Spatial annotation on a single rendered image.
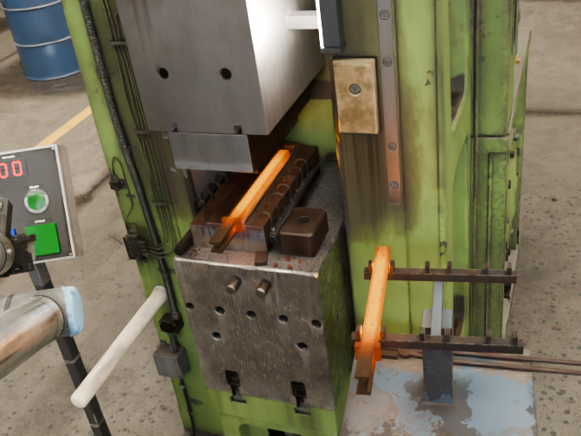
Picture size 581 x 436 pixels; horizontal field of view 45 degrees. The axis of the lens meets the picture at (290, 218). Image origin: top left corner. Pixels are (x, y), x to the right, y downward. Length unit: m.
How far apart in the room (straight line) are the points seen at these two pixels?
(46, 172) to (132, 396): 1.21
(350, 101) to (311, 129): 0.50
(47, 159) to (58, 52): 4.43
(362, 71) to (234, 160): 0.34
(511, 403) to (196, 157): 0.87
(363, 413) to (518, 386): 0.34
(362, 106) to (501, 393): 0.69
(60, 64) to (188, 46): 4.75
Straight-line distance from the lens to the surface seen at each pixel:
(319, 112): 2.03
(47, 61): 6.25
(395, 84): 1.56
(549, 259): 3.23
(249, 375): 1.94
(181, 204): 1.94
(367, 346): 1.32
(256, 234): 1.70
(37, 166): 1.83
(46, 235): 1.82
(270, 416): 2.04
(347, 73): 1.56
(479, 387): 1.64
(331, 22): 1.51
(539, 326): 2.88
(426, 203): 1.69
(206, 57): 1.52
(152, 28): 1.56
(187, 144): 1.64
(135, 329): 2.05
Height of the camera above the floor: 1.88
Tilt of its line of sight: 32 degrees down
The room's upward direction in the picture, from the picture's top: 9 degrees counter-clockwise
